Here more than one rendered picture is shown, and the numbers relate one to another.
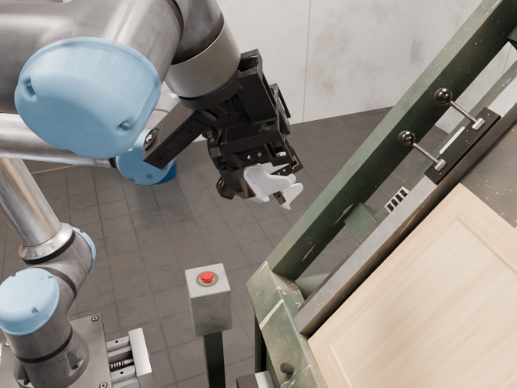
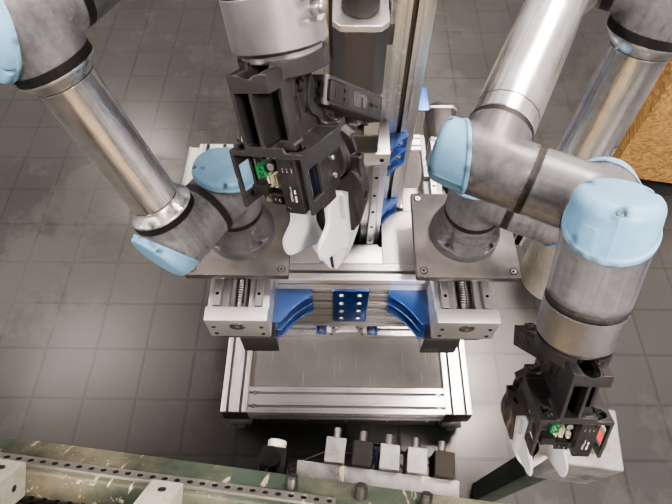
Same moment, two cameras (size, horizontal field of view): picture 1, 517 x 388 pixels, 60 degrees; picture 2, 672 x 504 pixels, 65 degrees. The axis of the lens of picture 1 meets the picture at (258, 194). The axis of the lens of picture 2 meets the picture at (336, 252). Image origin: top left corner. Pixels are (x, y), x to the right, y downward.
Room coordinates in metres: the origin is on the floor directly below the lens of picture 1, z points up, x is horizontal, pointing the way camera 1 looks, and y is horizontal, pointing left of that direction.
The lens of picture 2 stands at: (0.58, -0.25, 2.03)
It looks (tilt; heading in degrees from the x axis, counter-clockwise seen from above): 59 degrees down; 113
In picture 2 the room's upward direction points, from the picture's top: straight up
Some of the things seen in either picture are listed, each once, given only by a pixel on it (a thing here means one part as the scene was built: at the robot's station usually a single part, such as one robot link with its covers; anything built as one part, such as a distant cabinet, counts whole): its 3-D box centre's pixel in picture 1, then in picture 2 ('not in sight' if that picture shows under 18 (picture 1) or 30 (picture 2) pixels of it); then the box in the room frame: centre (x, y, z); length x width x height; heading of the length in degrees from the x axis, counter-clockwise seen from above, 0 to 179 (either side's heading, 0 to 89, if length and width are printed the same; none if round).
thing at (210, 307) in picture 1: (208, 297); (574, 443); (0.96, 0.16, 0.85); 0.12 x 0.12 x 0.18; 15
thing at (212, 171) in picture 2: not in sight; (226, 187); (0.14, 0.26, 1.20); 0.13 x 0.12 x 0.14; 79
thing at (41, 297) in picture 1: (34, 309); (484, 188); (0.61, 0.45, 1.20); 0.13 x 0.12 x 0.14; 176
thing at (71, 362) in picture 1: (48, 349); (468, 220); (0.60, 0.45, 1.09); 0.15 x 0.15 x 0.10
